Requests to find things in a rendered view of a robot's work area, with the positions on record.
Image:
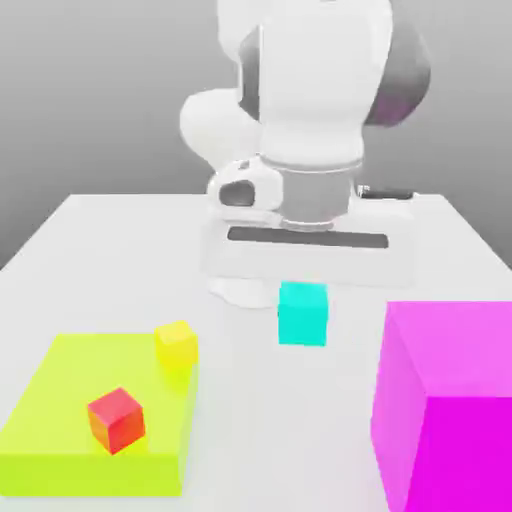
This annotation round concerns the large lime box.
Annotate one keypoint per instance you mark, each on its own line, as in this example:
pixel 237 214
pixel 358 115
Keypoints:
pixel 56 400

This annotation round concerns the large magenta box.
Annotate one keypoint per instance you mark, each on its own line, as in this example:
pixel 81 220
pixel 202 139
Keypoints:
pixel 448 400

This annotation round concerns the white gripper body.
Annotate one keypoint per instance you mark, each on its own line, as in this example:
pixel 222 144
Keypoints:
pixel 308 260

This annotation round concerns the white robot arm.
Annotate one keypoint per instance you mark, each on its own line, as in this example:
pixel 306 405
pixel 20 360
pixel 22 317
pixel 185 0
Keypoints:
pixel 312 80

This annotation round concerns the small cyan cube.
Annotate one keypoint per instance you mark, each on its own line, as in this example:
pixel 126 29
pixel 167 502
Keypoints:
pixel 302 316

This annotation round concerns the small yellow cube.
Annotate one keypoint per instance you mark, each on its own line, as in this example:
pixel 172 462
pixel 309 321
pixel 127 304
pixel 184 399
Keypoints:
pixel 177 344

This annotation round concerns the small red cube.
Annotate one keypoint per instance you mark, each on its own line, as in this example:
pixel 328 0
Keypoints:
pixel 116 420

